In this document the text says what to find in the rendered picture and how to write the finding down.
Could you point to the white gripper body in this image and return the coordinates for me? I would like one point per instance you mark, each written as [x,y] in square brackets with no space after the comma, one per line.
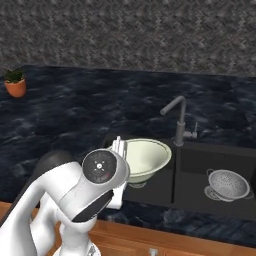
[117,198]

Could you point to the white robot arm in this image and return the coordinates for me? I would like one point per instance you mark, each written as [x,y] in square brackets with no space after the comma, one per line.
[50,193]

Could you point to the pale green bowl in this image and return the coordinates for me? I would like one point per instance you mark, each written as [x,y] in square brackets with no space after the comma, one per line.
[150,158]

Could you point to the black double basin sink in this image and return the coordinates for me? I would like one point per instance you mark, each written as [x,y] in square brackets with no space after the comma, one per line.
[193,186]

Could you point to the grey sink tap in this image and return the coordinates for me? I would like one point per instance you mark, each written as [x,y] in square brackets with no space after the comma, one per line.
[180,130]

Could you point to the silver metal colander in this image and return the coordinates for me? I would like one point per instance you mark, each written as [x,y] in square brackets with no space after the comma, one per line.
[229,184]

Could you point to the potted plant in orange pot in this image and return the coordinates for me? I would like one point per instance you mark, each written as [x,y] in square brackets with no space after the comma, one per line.
[15,86]

